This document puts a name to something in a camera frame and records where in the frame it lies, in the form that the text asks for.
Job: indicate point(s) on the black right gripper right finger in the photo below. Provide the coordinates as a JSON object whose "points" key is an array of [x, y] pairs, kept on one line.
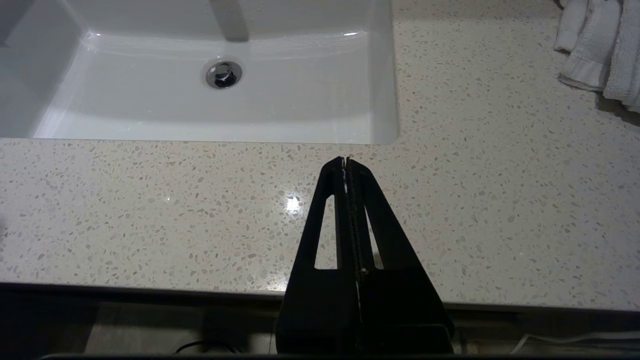
{"points": [[400, 310]]}

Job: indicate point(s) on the white sink basin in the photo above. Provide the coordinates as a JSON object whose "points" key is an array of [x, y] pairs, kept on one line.
{"points": [[200, 110]]}

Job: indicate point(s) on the white towel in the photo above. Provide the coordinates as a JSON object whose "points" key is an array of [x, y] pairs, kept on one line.
{"points": [[595, 45]]}

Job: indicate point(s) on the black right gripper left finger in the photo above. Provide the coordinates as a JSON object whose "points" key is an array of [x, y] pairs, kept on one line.
{"points": [[320, 310]]}

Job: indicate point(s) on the chrome drain stopper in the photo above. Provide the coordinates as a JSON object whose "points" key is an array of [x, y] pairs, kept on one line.
{"points": [[223, 75]]}

